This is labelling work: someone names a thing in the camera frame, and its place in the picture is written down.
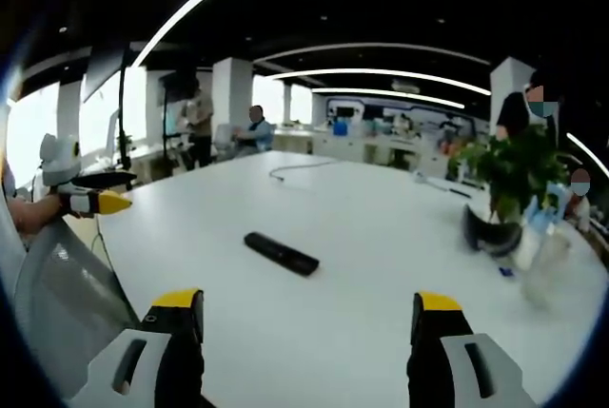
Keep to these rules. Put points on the black and white headset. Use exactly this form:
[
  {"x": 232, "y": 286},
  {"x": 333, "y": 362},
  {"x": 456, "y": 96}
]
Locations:
[{"x": 492, "y": 237}]

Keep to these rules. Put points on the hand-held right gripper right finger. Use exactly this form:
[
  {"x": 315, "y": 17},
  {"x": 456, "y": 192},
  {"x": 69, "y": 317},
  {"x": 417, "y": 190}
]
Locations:
[{"x": 452, "y": 355}]

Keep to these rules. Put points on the white office chair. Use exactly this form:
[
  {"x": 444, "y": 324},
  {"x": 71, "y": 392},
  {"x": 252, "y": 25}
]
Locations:
[{"x": 224, "y": 141}]

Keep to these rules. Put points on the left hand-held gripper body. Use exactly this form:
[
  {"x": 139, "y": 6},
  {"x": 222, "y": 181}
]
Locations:
[{"x": 59, "y": 158}]

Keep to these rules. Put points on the black pen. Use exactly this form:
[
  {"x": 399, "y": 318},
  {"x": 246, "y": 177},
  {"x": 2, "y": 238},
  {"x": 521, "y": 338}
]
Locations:
[{"x": 459, "y": 192}]

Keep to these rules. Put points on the clear plastic bottle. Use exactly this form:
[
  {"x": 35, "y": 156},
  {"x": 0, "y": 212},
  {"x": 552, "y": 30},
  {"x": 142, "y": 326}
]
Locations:
[{"x": 544, "y": 267}]

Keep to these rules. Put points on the small blue card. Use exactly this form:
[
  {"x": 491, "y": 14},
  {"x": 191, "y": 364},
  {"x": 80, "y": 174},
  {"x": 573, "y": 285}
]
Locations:
[{"x": 506, "y": 272}]

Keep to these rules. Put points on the black remote control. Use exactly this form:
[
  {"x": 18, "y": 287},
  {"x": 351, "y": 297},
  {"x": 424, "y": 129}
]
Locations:
[{"x": 281, "y": 253}]

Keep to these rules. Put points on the grey mesh office chair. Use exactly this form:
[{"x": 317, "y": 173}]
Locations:
[{"x": 71, "y": 298}]

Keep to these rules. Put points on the white counter with items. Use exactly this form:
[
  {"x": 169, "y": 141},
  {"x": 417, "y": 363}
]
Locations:
[{"x": 371, "y": 139}]

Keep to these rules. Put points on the green potted plant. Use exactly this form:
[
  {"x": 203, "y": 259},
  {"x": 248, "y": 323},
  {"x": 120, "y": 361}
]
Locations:
[{"x": 518, "y": 175}]

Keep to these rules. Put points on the black monitor stand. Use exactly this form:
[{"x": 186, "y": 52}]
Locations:
[{"x": 124, "y": 118}]

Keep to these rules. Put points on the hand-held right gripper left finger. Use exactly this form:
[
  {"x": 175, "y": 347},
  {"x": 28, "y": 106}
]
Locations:
[{"x": 162, "y": 355}]

